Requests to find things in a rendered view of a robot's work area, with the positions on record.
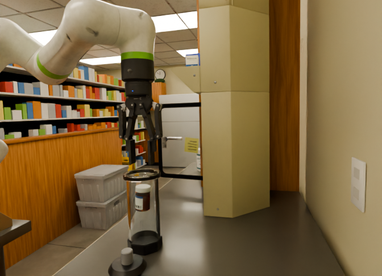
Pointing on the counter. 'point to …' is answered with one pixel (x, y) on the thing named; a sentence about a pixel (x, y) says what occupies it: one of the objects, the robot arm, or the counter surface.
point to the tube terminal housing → (235, 110)
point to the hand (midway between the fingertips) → (141, 153)
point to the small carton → (192, 61)
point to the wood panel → (282, 87)
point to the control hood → (189, 76)
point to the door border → (161, 144)
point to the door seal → (160, 150)
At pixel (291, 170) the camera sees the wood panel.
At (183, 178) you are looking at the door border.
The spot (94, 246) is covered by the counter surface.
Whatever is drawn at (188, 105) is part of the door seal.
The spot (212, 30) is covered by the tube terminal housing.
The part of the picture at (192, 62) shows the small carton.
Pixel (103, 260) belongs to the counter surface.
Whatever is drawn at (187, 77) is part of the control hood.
